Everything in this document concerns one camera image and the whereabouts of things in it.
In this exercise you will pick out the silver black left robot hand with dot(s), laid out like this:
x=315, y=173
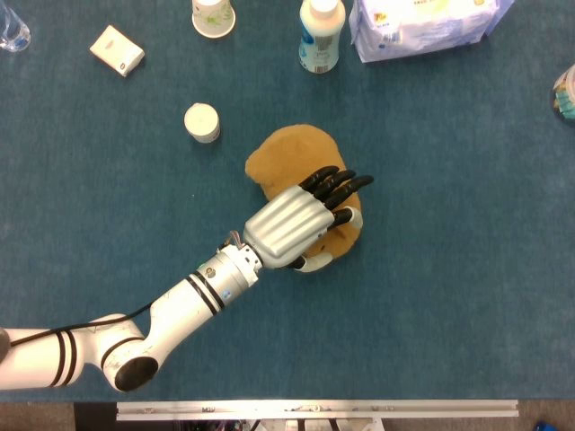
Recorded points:
x=285, y=224

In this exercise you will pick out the brown plush toy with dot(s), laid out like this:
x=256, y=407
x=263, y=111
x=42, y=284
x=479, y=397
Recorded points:
x=292, y=152

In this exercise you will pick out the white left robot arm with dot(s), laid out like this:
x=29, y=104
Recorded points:
x=179, y=305

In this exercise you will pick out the small white cream jar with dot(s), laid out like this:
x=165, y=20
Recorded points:
x=201, y=121

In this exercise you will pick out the blue felt table cloth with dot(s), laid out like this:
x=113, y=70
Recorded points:
x=449, y=269

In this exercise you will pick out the pale green bottle white cap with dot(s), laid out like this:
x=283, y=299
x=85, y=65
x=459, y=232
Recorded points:
x=321, y=36

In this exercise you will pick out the white paper cup green print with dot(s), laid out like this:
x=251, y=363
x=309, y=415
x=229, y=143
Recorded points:
x=213, y=18

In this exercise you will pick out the small white tissue pack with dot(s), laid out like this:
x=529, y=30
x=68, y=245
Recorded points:
x=117, y=49

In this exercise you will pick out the large lilac wipes package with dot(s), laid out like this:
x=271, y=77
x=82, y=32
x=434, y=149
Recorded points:
x=427, y=27

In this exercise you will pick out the clear jar with teal packets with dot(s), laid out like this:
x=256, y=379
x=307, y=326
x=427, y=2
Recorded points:
x=565, y=94

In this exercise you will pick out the aluminium rail profile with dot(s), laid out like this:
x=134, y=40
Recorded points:
x=314, y=409

